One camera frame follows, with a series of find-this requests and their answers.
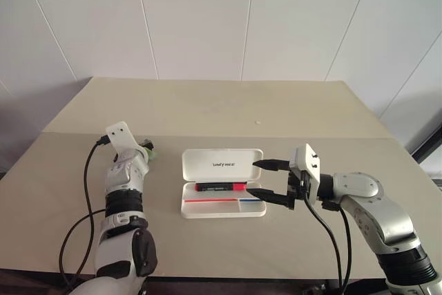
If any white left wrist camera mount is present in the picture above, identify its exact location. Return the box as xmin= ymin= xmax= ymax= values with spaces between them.
xmin=105 ymin=121 xmax=145 ymax=158

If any white plastic pencil case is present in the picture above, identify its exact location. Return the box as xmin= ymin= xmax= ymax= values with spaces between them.
xmin=180 ymin=148 xmax=268 ymax=220

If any dark frame beside wall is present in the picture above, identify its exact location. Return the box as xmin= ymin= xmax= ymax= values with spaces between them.
xmin=410 ymin=128 xmax=442 ymax=165

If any red marker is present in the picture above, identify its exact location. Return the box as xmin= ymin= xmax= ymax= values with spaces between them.
xmin=194 ymin=181 xmax=249 ymax=193

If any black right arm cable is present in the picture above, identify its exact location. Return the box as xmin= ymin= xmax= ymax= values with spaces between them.
xmin=302 ymin=195 xmax=352 ymax=292

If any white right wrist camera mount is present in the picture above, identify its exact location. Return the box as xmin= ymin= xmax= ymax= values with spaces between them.
xmin=289 ymin=143 xmax=320 ymax=202

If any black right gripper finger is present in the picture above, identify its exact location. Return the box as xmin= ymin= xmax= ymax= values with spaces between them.
xmin=252 ymin=159 xmax=290 ymax=173
xmin=245 ymin=188 xmax=294 ymax=211

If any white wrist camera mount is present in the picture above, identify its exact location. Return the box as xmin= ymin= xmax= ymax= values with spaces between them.
xmin=289 ymin=143 xmax=320 ymax=202
xmin=105 ymin=121 xmax=145 ymax=158

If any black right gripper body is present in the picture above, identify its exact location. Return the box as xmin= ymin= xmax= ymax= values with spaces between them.
xmin=285 ymin=169 xmax=312 ymax=211

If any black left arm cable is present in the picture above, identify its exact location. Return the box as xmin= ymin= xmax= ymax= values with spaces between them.
xmin=58 ymin=135 xmax=111 ymax=291

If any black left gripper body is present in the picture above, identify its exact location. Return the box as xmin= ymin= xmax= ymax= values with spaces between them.
xmin=137 ymin=138 xmax=155 ymax=153

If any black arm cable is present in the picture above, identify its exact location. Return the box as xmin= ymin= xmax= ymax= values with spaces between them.
xmin=58 ymin=135 xmax=111 ymax=291
xmin=302 ymin=195 xmax=352 ymax=292

